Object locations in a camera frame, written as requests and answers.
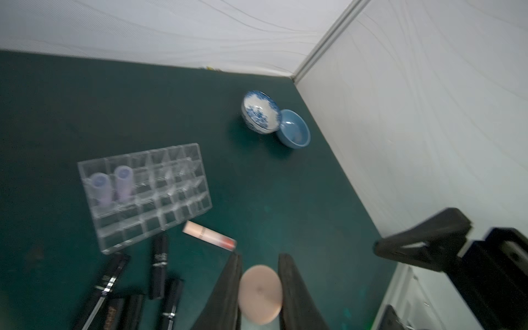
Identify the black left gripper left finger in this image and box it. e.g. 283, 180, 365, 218
192, 252, 243, 330

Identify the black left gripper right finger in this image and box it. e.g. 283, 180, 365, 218
278, 253, 329, 329

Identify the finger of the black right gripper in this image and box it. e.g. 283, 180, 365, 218
377, 305, 408, 330
373, 208, 472, 272

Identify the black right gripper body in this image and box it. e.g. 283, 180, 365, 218
447, 228, 527, 329

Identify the pale pink lipstick tube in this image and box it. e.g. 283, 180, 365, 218
238, 265, 283, 325

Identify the pink lip gloss tube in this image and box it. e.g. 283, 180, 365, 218
183, 221, 237, 251

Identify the lilac lipstick tube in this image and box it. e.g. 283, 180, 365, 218
89, 173, 113, 206
114, 165, 134, 202

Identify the clear acrylic lipstick organizer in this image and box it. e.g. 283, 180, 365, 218
78, 143, 213, 254

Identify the black lipstick tube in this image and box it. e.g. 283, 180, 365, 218
73, 253, 130, 330
100, 298, 125, 330
149, 234, 169, 300
119, 294, 145, 330
157, 278, 184, 330

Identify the light blue bowl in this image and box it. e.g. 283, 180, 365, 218
276, 109, 312, 149

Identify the blue white porcelain bowl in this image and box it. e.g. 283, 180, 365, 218
241, 90, 282, 135

